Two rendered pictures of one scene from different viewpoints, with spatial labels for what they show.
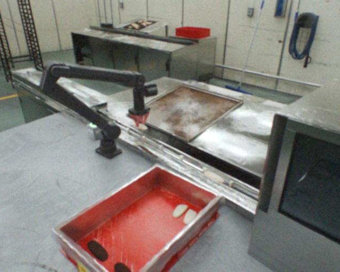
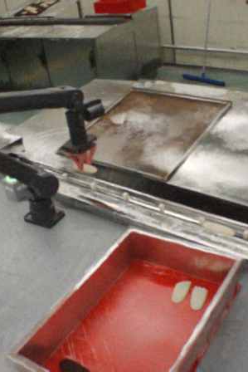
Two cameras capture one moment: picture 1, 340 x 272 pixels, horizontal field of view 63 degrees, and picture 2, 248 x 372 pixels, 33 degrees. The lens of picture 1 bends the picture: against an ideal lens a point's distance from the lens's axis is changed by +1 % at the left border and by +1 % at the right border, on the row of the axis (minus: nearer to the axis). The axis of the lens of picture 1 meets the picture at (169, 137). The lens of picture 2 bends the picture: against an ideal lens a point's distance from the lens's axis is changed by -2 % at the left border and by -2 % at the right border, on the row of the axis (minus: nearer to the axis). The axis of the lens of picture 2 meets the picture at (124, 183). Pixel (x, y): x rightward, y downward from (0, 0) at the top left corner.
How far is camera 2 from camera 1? 0.12 m
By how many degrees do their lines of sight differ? 4
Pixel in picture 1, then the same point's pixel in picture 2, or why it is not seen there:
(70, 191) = (7, 291)
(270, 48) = (235, 13)
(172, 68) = (100, 62)
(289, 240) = not seen: outside the picture
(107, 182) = (57, 267)
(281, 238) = not seen: outside the picture
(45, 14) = not seen: outside the picture
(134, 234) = (124, 340)
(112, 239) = (93, 352)
